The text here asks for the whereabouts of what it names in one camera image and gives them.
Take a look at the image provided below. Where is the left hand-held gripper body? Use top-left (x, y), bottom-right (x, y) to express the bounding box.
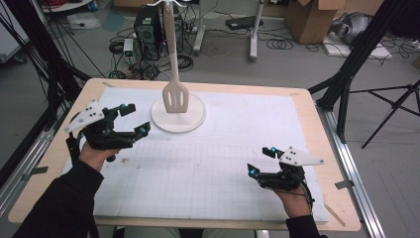
top-left (63, 99), bottom-right (142, 151)

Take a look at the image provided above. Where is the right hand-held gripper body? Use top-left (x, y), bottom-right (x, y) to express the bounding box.
top-left (256, 146), bottom-right (326, 192)

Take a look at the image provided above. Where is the white hook stand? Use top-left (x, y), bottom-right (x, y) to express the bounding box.
top-left (145, 0), bottom-right (208, 134)

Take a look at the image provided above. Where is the beige slotted spatula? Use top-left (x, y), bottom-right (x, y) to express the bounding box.
top-left (160, 1), bottom-right (190, 115)

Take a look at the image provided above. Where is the person's left hand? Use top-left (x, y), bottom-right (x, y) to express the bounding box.
top-left (77, 141), bottom-right (122, 174)

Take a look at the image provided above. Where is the person's right hand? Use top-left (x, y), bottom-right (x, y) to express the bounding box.
top-left (272, 185), bottom-right (314, 220)

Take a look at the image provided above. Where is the white grid mat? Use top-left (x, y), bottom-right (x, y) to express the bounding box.
top-left (60, 86), bottom-right (330, 223)

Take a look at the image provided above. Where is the grey metal clamp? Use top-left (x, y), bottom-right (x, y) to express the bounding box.
top-left (334, 179), bottom-right (356, 190)
top-left (21, 166), bottom-right (50, 181)

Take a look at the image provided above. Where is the small white box device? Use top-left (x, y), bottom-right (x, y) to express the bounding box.
top-left (122, 38), bottom-right (135, 58)

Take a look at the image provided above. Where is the thin wooden stick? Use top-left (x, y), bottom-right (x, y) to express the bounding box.
top-left (323, 202), bottom-right (347, 228)

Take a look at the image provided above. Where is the black computer tower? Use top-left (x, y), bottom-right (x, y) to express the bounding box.
top-left (133, 5), bottom-right (184, 61)

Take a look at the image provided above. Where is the white stand leg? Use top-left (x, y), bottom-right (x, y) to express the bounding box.
top-left (192, 0), bottom-right (208, 57)
top-left (249, 0), bottom-right (266, 63)

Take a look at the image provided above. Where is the black tripod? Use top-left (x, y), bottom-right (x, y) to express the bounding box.
top-left (349, 78), bottom-right (420, 150)

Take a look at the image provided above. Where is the flat black device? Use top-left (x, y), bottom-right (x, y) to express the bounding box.
top-left (225, 15), bottom-right (264, 32)

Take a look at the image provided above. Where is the white foam board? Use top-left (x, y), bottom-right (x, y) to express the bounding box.
top-left (321, 32), bottom-right (394, 60)

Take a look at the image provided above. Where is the large cardboard box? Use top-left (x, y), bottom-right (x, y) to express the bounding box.
top-left (284, 0), bottom-right (347, 46)

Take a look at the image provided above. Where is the grey rounded device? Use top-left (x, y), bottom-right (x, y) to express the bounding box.
top-left (329, 12), bottom-right (373, 45)

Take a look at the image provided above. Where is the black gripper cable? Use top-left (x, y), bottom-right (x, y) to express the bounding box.
top-left (295, 173), bottom-right (316, 214)
top-left (64, 130), bottom-right (87, 167)

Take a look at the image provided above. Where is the aluminium rail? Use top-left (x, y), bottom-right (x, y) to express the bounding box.
top-left (0, 128), bottom-right (56, 217)
top-left (316, 104), bottom-right (386, 238)

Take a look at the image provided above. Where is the black metal frame stand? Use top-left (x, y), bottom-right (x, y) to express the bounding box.
top-left (307, 0), bottom-right (410, 144)
top-left (0, 0), bottom-right (93, 133)

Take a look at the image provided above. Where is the coiled black cable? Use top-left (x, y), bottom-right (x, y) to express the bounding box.
top-left (264, 38), bottom-right (294, 52)

